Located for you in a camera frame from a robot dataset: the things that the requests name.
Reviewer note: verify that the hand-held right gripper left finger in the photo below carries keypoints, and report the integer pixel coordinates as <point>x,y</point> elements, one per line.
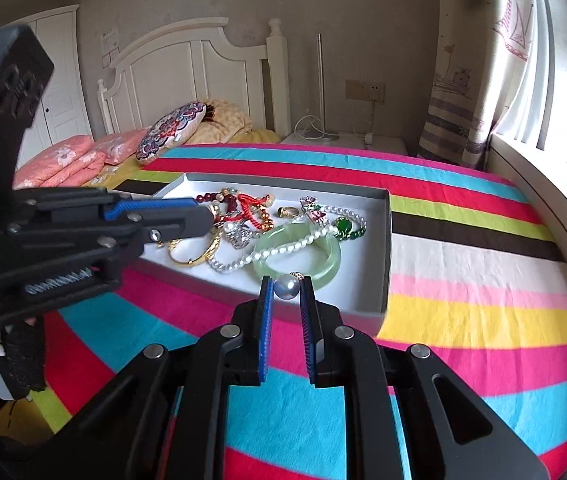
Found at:
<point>265,332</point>

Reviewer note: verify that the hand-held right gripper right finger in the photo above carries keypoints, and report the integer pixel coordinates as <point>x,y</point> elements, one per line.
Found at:
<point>307,332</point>

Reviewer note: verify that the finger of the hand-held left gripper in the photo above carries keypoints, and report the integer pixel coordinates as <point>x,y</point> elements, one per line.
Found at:
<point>178,222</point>
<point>123,205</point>

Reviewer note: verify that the grey pearl pendant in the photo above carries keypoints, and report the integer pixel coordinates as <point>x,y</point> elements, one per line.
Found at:
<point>286,287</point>

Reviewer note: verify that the grey white jewelry box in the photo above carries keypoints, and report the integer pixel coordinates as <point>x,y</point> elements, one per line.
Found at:
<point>358,280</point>

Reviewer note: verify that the green jade bangle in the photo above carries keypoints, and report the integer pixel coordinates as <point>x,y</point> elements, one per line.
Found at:
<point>331,255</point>

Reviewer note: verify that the gold bangle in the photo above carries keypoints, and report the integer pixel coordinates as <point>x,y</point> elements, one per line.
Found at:
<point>191,261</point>

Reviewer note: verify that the pink pillow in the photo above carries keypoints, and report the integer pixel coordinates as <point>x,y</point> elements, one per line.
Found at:
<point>121,145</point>

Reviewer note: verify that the silver rhinestone ornament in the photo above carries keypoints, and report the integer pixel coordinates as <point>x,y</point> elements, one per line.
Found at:
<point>241,236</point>

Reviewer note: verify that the white wardrobe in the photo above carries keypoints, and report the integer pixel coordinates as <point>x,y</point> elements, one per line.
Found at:
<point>63,100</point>

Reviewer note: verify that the pink floral folded quilt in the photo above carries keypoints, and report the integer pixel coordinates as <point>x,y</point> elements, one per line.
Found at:
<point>58,160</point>

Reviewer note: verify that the round patterned cushion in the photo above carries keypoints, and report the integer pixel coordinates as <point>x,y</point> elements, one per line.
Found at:
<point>171,130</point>

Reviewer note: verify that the beige plush blanket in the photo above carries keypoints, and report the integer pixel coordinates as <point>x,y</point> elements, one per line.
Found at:
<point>226,120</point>

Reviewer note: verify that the silver red gem brooch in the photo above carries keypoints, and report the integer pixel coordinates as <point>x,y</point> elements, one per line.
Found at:
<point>313,209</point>

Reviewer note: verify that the white wooden headboard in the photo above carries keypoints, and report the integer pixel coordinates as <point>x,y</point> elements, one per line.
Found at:
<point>173,65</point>

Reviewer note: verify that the striped colourful blanket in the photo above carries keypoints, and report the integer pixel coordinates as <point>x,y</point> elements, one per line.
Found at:
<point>463,260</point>

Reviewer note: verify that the black lace cloth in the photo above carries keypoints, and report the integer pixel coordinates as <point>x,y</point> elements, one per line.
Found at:
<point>23,360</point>

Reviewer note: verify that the white lamp pole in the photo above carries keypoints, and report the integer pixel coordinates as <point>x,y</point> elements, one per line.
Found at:
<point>319,85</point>

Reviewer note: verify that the white charger plug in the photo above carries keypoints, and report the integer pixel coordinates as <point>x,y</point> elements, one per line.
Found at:
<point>369,138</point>

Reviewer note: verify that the white nightstand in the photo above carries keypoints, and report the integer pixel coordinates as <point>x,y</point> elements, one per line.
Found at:
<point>388,144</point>

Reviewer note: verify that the printed striped curtain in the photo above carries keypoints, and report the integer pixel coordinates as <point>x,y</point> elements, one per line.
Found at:
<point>468,70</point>

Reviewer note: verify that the white sheer curtain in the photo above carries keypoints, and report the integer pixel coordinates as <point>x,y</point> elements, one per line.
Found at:
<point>538,90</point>

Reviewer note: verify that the white wall switch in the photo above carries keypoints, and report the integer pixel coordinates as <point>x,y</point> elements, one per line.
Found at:
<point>110,49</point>

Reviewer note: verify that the beige wall socket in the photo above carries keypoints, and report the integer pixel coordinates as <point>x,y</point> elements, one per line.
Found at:
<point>363,90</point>

